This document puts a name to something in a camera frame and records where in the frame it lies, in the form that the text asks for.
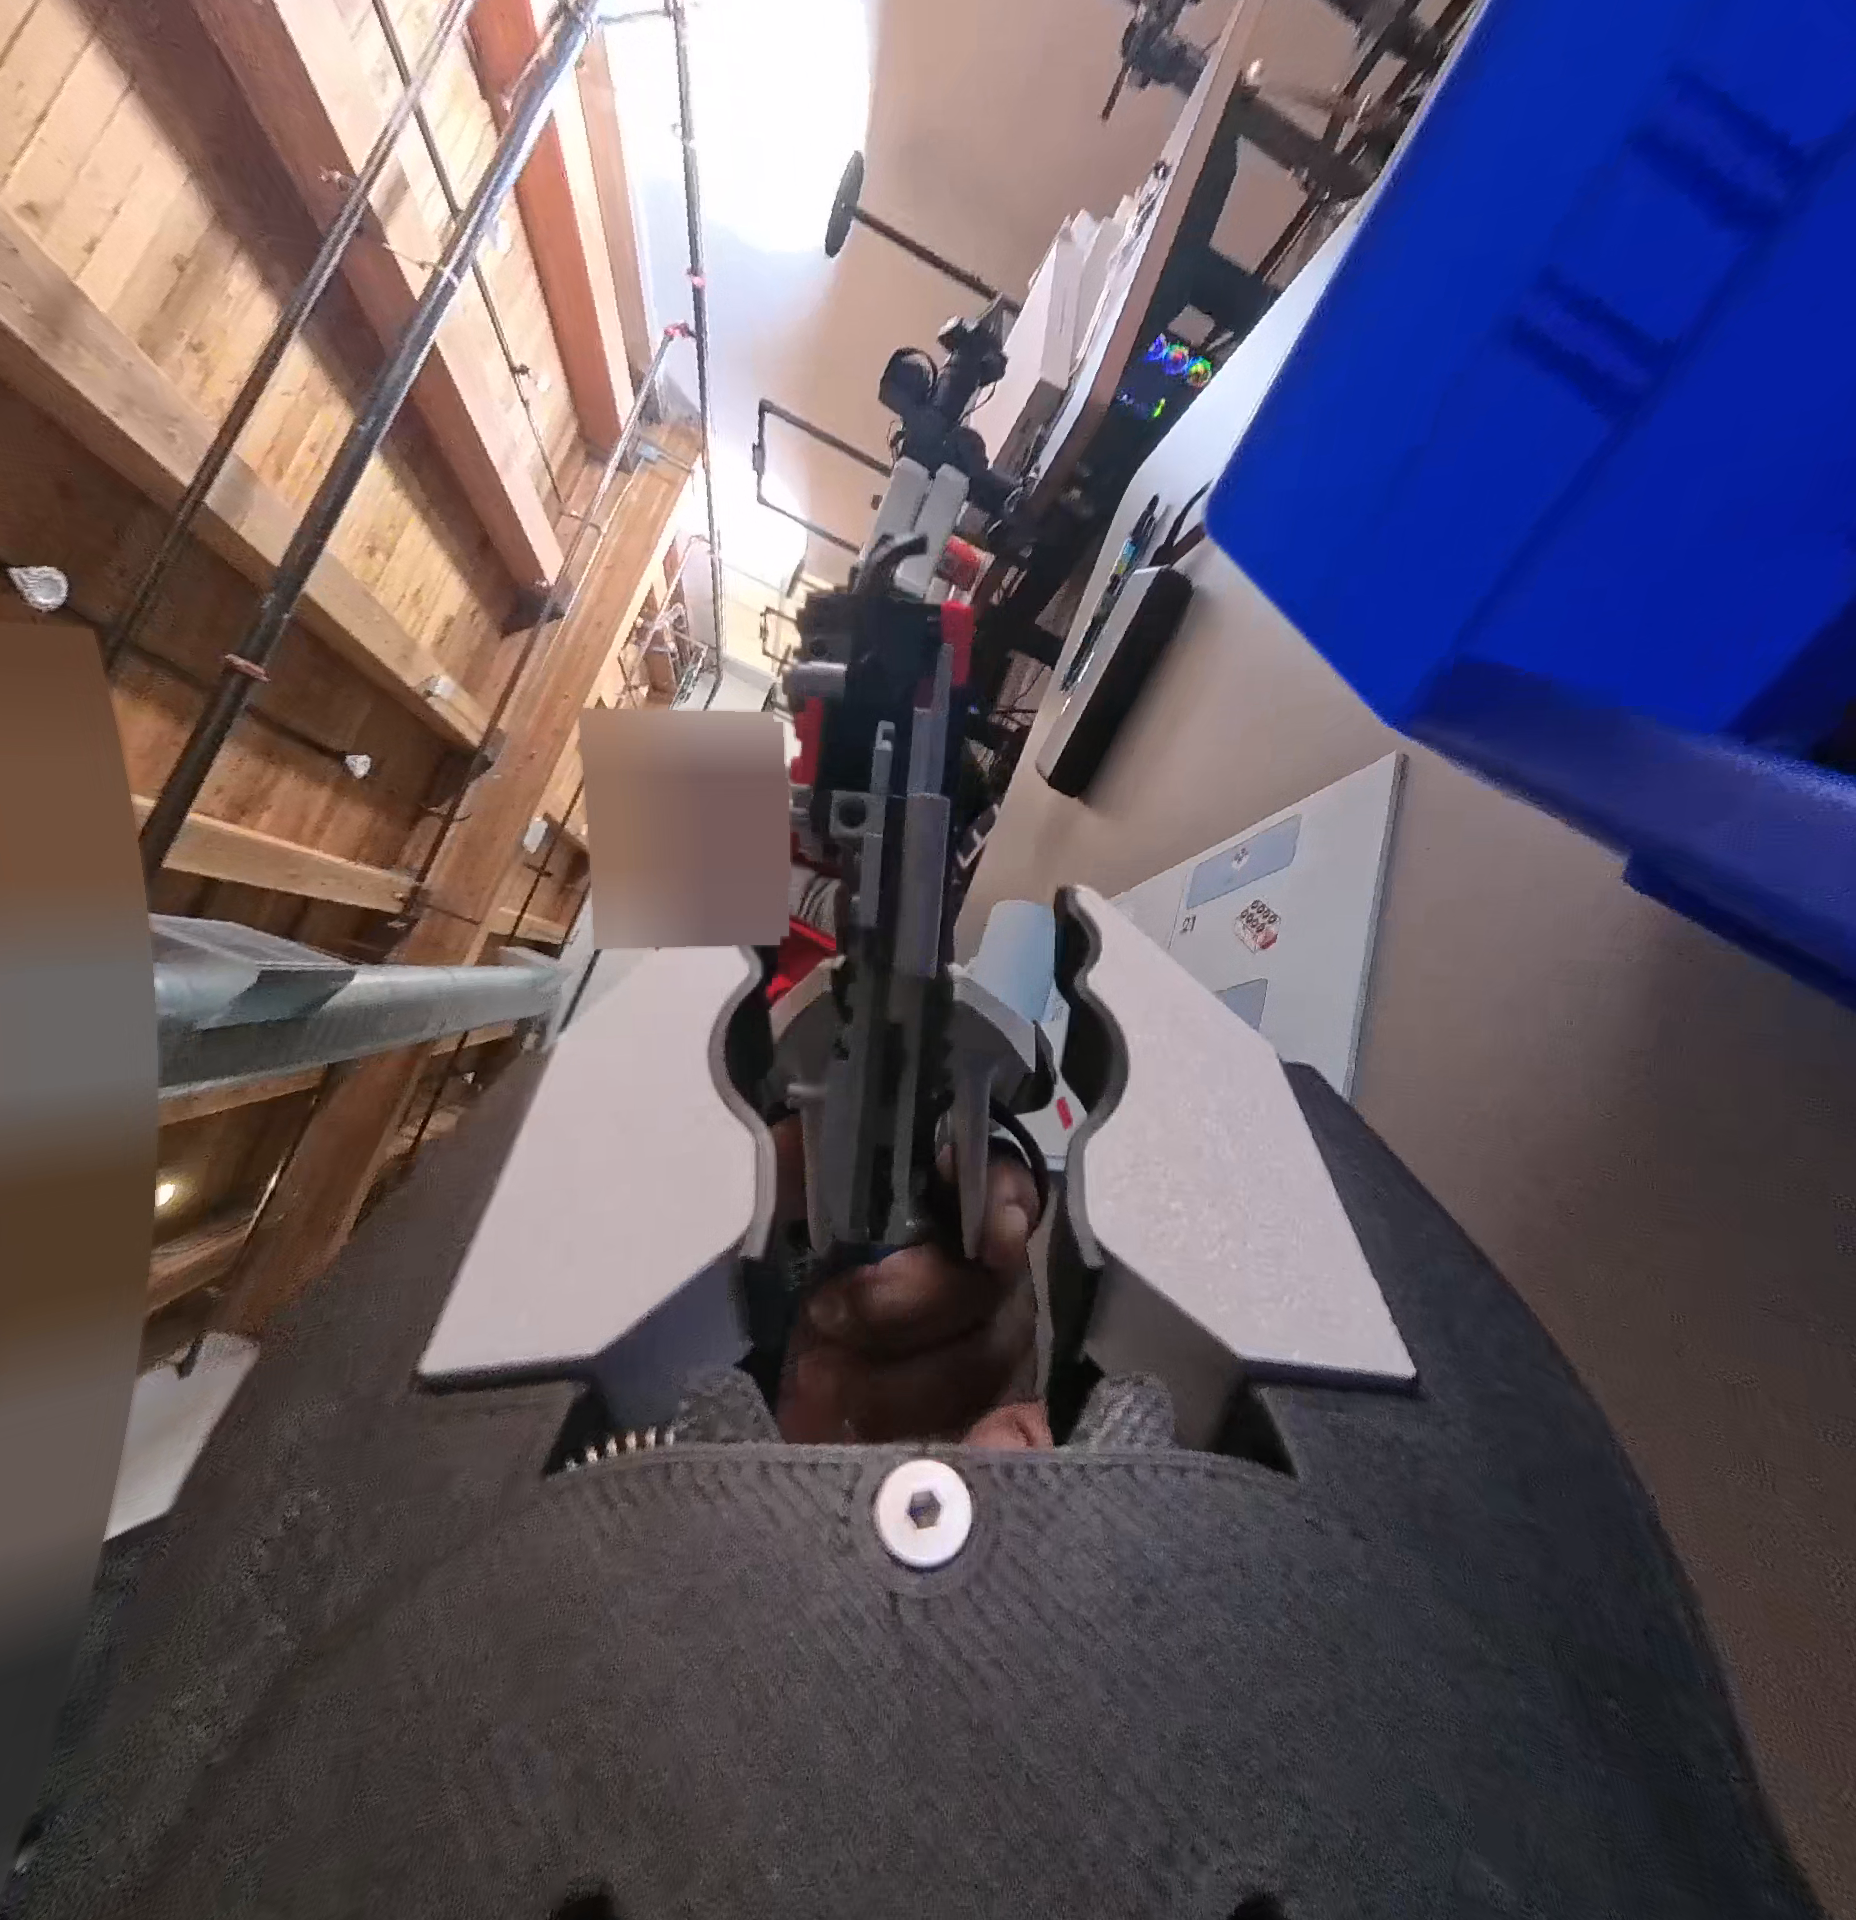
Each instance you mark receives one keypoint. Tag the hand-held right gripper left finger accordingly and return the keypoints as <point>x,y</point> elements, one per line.
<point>598,1201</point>

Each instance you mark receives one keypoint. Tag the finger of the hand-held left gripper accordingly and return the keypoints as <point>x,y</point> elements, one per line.
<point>812,1034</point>
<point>1004,1065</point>

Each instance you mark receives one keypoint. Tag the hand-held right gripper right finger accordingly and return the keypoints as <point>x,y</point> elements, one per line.
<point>1243,1201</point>

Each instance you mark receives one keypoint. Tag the grey toy brick vehicle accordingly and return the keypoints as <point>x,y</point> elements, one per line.
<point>883,839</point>

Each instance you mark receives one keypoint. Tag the grey desk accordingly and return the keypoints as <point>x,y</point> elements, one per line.
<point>1544,1124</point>

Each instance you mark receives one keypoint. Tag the person's left hand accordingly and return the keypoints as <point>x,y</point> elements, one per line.
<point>898,1334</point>

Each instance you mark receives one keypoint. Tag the black box with green lights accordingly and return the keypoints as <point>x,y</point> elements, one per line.
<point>1116,689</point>

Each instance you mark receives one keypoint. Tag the printed instruction sheet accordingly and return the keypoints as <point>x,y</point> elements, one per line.
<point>1305,870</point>

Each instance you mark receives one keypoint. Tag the blue patterned pen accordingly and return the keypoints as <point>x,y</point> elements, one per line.
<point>1116,585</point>

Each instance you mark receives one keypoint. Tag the rainbow-lit computer case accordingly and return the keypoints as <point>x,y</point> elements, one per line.
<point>1168,376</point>

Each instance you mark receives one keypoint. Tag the black disc stand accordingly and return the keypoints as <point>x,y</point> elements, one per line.
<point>848,204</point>

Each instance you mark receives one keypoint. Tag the blue plastic bin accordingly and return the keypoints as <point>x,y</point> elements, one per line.
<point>1590,376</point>

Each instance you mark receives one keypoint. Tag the silver air duct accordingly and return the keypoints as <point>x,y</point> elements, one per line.
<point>360,1006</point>

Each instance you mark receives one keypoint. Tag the black camera rig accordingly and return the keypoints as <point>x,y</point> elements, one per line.
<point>945,376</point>

